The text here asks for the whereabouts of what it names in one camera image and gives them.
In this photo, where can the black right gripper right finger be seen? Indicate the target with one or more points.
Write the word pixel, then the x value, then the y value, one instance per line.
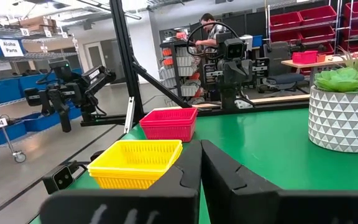
pixel 291 208

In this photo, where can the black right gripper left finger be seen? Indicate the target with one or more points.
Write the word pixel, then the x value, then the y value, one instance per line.
pixel 120 207

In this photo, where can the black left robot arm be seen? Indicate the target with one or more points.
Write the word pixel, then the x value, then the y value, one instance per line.
pixel 230 98

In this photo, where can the black background robot arm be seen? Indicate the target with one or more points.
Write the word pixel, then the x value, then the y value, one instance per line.
pixel 70 90

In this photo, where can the person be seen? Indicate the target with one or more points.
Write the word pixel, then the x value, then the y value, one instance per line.
pixel 211 31

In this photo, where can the rack with white bins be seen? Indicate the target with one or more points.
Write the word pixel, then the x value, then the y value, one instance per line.
pixel 186 60

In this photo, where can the dark office chair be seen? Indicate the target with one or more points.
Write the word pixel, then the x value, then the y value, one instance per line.
pixel 284 81

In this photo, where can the wooden work table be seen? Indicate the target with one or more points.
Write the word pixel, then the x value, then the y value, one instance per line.
pixel 300 63

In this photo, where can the small red bin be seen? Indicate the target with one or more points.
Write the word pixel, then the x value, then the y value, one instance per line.
pixel 304 57

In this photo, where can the white grey triangle-pattern pot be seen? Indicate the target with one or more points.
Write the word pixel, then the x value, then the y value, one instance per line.
pixel 343 121

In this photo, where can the green artificial succulent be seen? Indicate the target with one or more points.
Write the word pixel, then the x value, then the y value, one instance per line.
pixel 343 79

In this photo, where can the metal rolling cart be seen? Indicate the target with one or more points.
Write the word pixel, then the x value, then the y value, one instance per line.
pixel 19 157

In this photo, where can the spiky artificial air plant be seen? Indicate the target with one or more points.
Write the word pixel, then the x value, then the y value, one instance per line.
pixel 353 57

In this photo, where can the grey door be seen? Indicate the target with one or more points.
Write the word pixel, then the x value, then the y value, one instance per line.
pixel 93 54

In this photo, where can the white tag number 4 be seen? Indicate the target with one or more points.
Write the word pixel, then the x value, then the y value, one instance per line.
pixel 1 122

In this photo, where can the white Aloha Parts label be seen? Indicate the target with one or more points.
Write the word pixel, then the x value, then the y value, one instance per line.
pixel 10 47

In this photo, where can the white tag letter B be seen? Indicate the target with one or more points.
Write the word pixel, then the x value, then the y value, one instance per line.
pixel 24 31

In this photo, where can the brown cardboard box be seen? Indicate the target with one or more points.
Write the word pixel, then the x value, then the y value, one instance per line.
pixel 37 23

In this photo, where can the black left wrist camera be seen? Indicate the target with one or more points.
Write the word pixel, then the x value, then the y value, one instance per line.
pixel 235 49

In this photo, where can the black table-level camera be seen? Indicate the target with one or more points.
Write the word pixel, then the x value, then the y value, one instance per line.
pixel 59 179

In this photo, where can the silver metal bracket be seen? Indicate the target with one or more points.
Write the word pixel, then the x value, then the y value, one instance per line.
pixel 130 115

